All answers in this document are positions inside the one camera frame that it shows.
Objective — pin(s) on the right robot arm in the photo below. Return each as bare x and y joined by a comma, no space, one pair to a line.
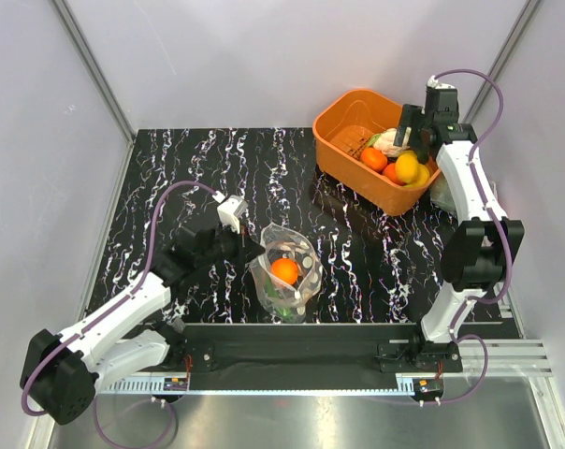
477,261

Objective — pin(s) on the orange plastic basket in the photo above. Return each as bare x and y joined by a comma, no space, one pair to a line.
342,132

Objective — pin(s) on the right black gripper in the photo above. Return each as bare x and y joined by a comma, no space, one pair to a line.
412,116

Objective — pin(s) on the slotted cable duct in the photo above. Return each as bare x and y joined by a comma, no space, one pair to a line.
169,384

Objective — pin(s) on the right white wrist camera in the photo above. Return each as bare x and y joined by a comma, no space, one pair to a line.
436,86

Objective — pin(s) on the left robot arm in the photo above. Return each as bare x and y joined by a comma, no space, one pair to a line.
64,372

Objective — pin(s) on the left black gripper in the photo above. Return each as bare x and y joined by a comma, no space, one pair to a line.
253,250

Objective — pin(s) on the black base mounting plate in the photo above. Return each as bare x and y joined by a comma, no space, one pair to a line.
348,353

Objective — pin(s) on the clear polka dot zip bag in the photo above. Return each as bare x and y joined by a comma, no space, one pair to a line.
282,242

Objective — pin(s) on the yellow fake bananas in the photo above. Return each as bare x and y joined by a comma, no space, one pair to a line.
423,178

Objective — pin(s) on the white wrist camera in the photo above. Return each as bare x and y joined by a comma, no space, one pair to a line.
229,210
436,86

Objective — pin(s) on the yellow fake lemon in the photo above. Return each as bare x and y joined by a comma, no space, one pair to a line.
407,168

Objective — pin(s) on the green fake cucumber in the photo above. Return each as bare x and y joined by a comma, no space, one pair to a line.
273,304

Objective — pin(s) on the fake orange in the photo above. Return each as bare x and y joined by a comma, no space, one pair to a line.
286,270
390,172
374,159

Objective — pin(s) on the white fake cauliflower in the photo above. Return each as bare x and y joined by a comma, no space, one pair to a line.
385,142

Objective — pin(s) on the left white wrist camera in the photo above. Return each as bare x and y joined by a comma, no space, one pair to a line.
229,210

